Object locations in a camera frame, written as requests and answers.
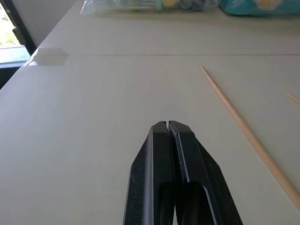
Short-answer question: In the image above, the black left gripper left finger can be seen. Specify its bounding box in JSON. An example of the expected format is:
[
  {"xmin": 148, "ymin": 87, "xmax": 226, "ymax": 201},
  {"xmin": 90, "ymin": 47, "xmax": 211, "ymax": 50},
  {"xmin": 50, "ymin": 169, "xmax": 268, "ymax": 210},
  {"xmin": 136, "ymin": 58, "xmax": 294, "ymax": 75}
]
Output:
[{"xmin": 121, "ymin": 120, "xmax": 177, "ymax": 225}]

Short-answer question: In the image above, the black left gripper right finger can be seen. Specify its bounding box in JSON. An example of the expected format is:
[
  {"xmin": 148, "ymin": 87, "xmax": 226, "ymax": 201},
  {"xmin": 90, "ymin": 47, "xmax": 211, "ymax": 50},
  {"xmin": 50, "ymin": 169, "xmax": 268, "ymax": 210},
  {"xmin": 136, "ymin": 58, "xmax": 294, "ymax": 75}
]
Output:
[{"xmin": 168, "ymin": 120, "xmax": 244, "ymax": 225}]

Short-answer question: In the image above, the teal flower-print package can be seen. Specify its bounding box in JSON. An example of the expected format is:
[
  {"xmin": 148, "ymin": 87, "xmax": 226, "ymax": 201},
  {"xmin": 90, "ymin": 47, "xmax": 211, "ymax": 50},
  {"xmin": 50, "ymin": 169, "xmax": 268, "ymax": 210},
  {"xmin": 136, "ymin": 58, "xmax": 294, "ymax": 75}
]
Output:
[{"xmin": 217, "ymin": 0, "xmax": 300, "ymax": 16}]

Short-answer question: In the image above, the dark window frame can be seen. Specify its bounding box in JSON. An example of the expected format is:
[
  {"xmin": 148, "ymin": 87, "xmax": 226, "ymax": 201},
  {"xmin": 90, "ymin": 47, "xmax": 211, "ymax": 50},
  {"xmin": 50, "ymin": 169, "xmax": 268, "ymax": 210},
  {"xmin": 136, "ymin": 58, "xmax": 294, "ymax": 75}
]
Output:
[{"xmin": 0, "ymin": 0, "xmax": 38, "ymax": 90}]

